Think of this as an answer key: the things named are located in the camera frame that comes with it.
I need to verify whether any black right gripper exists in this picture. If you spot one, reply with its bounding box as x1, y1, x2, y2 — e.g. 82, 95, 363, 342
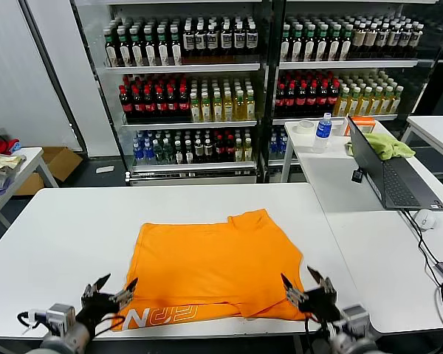
281, 265, 343, 325

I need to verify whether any white computer mouse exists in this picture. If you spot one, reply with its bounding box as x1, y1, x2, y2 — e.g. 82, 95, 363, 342
416, 208, 437, 232

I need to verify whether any brown drink bottle beige label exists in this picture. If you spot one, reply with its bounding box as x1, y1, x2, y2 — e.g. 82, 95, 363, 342
364, 22, 377, 59
399, 23, 411, 58
388, 22, 400, 59
376, 22, 388, 59
352, 22, 365, 59
410, 24, 425, 58

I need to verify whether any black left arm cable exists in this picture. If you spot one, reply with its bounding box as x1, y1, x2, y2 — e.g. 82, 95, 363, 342
16, 310, 49, 330

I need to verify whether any red cloth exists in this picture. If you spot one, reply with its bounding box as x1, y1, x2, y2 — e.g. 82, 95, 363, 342
0, 138, 21, 156

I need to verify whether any white laptop table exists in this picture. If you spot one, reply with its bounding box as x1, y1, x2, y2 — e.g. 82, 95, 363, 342
297, 151, 443, 337

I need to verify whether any dark tea bottle green cap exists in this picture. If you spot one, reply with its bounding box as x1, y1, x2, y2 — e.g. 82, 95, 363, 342
117, 28, 131, 68
327, 24, 340, 62
103, 28, 119, 68
131, 27, 145, 67
303, 24, 316, 62
170, 25, 183, 66
157, 26, 171, 66
340, 24, 353, 61
315, 24, 328, 62
292, 24, 304, 62
281, 24, 292, 62
143, 27, 158, 67

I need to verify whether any white tape roll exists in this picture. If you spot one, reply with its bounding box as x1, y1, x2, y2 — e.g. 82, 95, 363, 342
293, 120, 316, 136

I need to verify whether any dark grey laptop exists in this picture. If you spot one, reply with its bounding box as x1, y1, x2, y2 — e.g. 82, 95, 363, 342
346, 114, 443, 212

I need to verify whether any orange T-shirt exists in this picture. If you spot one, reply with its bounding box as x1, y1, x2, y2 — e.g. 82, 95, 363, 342
111, 208, 308, 332

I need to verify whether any grey cloth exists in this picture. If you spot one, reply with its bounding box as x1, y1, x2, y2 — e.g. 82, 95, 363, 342
0, 165, 23, 191

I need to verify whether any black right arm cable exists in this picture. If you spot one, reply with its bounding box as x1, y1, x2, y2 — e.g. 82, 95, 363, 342
303, 316, 333, 354

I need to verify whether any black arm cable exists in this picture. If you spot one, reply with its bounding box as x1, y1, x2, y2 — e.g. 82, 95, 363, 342
16, 310, 49, 330
303, 316, 333, 354

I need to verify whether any brown cardboard box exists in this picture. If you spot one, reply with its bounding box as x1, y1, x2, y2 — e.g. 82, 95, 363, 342
13, 146, 84, 196

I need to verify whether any beige cloth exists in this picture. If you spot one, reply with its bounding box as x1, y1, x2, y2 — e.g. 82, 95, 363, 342
0, 149, 27, 181

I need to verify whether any white clothes side table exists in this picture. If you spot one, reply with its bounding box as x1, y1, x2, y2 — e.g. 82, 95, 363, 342
0, 146, 60, 239

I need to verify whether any green cloth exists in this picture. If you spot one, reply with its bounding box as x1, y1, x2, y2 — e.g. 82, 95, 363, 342
346, 132, 416, 162

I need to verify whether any large water bottle blue label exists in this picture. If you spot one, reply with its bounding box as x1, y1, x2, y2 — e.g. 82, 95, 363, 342
312, 112, 333, 154

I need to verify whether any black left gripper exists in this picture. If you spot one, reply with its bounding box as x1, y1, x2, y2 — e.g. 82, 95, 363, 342
75, 273, 139, 335

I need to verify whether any glass drinks display cabinet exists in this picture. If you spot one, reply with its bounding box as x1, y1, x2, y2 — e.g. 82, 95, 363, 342
269, 0, 443, 184
72, 0, 278, 187

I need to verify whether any black laptop cable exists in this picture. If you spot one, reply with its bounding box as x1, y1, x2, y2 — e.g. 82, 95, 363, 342
401, 208, 443, 267

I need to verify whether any dark drink bottle navy label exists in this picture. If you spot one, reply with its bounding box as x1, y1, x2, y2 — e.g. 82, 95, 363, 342
207, 20, 220, 57
219, 19, 233, 57
194, 20, 207, 57
245, 19, 259, 56
233, 19, 246, 56
182, 20, 196, 57

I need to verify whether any orange box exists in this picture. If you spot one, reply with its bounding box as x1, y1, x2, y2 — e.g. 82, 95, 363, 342
348, 116, 377, 136

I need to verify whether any white empty table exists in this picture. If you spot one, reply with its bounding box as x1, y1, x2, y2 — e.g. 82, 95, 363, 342
400, 114, 443, 169

